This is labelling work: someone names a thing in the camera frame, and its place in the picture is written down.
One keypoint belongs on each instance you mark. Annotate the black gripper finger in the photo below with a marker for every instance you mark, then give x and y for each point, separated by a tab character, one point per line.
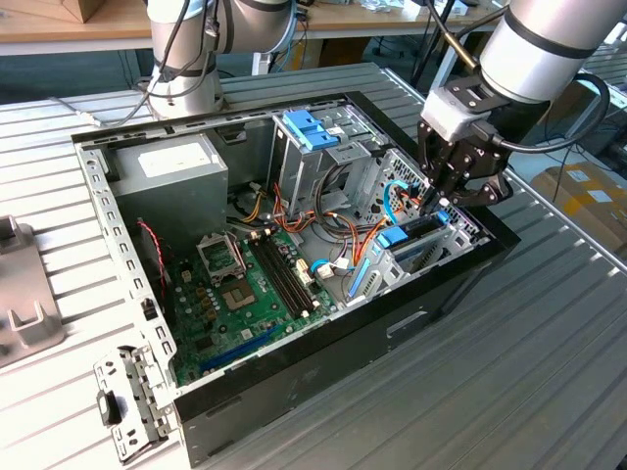
490	193
441	166

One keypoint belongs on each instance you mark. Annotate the hard disk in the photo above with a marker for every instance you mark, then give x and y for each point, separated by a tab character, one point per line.
392	237

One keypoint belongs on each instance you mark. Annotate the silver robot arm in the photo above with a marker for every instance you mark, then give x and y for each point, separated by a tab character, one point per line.
524	68

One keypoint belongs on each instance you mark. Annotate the grey metal disk bay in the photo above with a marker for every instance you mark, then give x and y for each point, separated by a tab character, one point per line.
387	274

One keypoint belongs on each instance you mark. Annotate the cardboard box yellow tape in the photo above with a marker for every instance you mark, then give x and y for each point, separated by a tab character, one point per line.
578	196

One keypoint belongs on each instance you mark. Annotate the brown cardboard panel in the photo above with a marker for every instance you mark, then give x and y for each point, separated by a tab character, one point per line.
570	105

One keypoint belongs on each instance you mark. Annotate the grey metal drive cage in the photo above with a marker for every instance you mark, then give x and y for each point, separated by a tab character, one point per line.
303	171

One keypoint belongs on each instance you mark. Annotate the blue plastic drive latch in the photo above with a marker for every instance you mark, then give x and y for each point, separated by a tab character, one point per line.
306	129

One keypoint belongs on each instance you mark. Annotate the metal slat rack table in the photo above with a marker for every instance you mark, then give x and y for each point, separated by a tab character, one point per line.
612	63

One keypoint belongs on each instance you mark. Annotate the black RAM slot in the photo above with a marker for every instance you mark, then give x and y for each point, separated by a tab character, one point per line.
275	278
291	272
286	274
280	276

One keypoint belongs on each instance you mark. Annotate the thin locking lever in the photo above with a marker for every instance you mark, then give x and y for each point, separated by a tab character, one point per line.
238	255

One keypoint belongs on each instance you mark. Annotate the open black PC case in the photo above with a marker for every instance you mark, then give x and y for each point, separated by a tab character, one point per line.
343	372

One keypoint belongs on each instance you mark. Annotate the CPU socket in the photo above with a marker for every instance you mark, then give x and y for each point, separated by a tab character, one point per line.
237	296

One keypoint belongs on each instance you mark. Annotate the green motherboard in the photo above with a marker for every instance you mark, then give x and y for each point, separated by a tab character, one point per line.
230	323

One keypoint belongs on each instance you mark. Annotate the grey power supply unit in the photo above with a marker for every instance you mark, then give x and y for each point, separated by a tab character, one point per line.
171	196

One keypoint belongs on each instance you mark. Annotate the blue expansion slot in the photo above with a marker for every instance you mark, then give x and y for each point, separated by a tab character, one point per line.
235	351

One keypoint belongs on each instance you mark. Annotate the wooden desk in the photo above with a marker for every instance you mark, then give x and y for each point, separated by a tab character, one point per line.
112	24

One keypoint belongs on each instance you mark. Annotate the small cardboard box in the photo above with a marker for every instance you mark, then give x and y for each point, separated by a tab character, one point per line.
90	9

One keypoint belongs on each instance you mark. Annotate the grey parts rack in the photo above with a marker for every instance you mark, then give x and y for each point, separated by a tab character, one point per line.
24	289

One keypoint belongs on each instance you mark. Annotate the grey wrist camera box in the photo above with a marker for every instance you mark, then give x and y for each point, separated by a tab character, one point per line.
448	115

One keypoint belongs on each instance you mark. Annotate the metal card retention bracket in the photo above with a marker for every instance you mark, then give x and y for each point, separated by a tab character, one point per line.
147	406

